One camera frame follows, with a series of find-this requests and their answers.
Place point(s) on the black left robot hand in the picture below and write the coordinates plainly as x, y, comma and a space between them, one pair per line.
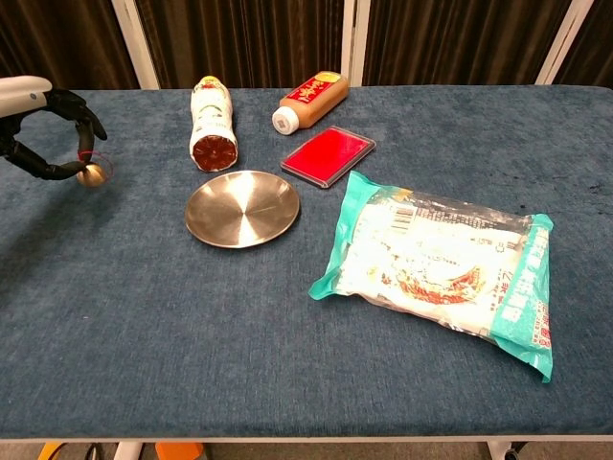
72, 103

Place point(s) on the dark brown curtain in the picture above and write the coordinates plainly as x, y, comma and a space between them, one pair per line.
239, 43
460, 43
594, 48
57, 43

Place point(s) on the white bottle with red base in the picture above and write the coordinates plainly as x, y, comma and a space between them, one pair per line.
211, 120

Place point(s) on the round stainless steel plate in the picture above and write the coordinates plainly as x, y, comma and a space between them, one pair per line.
242, 209

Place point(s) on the brown sauce bottle white cap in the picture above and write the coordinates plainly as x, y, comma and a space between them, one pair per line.
311, 100

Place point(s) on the blue table cloth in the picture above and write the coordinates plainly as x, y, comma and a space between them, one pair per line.
143, 335

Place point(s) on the red ink pad case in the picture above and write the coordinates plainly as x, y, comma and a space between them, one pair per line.
328, 154

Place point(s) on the orange yellow object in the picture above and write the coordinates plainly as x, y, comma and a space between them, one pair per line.
50, 452

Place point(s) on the orange box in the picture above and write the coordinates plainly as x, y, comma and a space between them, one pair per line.
179, 451

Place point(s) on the teal clear noodle package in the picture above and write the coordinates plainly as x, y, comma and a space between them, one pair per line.
440, 268

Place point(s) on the white partition post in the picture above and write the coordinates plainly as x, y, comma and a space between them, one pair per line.
562, 43
355, 43
136, 43

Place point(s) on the white table frame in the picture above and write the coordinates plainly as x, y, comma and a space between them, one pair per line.
306, 440

